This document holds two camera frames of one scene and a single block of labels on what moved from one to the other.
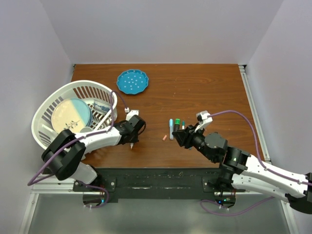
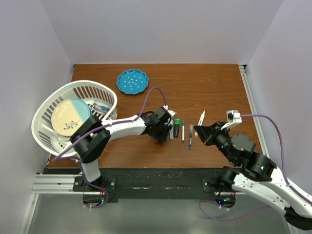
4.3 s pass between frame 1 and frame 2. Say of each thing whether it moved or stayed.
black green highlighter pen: stayed
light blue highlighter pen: stayed
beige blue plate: stayed
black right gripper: moved
